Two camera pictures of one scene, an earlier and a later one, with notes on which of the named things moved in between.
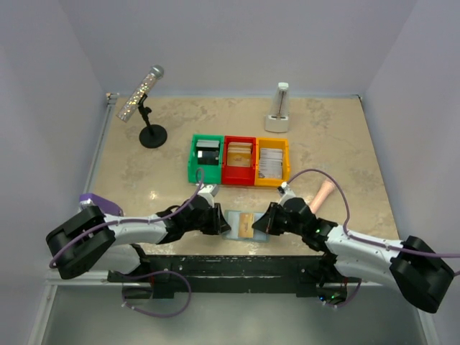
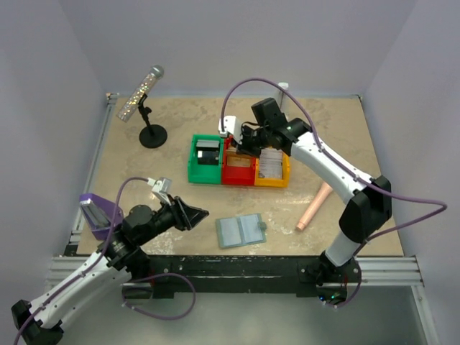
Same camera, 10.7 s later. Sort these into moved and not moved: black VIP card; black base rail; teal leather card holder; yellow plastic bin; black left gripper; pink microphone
Moved: black left gripper; teal leather card holder
Not moved: yellow plastic bin; black base rail; black VIP card; pink microphone
